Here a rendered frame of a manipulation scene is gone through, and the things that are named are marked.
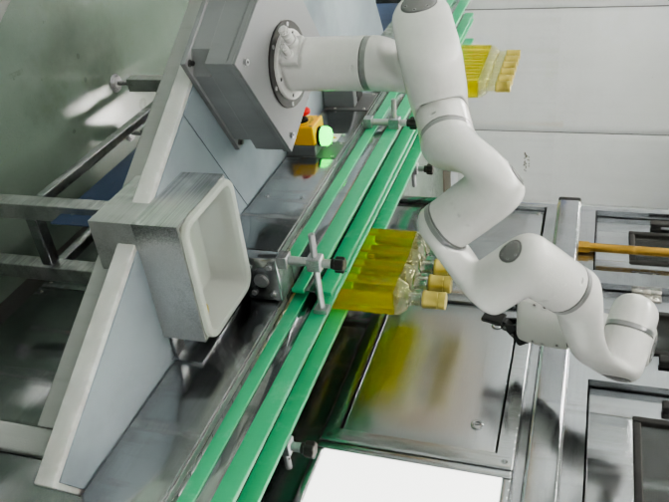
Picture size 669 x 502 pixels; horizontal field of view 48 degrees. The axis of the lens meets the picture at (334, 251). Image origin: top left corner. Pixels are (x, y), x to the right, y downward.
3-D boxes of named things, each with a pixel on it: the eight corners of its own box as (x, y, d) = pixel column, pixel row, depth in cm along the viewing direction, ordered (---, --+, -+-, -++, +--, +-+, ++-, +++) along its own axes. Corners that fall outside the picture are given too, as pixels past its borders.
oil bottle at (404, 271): (314, 291, 156) (415, 301, 149) (311, 269, 153) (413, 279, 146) (323, 275, 160) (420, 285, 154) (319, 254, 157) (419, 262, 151)
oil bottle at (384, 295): (305, 307, 151) (408, 318, 145) (301, 284, 148) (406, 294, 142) (314, 290, 156) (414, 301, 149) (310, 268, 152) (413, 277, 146)
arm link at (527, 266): (568, 214, 119) (497, 263, 127) (480, 148, 109) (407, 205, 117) (594, 294, 108) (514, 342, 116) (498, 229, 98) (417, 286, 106)
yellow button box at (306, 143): (285, 155, 169) (316, 156, 167) (280, 125, 165) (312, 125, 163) (296, 141, 175) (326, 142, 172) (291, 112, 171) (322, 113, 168)
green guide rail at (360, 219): (292, 293, 142) (332, 297, 140) (291, 288, 142) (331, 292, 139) (452, 15, 279) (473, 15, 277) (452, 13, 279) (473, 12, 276)
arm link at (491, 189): (396, 150, 116) (407, 218, 106) (462, 94, 108) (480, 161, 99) (456, 189, 123) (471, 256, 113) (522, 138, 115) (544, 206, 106)
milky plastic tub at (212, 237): (165, 339, 125) (213, 345, 122) (131, 223, 113) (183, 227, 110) (210, 278, 138) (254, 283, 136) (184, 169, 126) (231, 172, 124)
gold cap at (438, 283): (427, 295, 149) (450, 297, 148) (427, 281, 147) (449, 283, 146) (431, 284, 152) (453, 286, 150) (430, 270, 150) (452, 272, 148)
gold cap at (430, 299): (421, 312, 144) (444, 314, 143) (420, 297, 142) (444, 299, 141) (425, 301, 147) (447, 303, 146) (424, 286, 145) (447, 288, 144)
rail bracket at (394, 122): (360, 129, 181) (415, 131, 177) (358, 102, 177) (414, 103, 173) (365, 124, 184) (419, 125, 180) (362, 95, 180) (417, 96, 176)
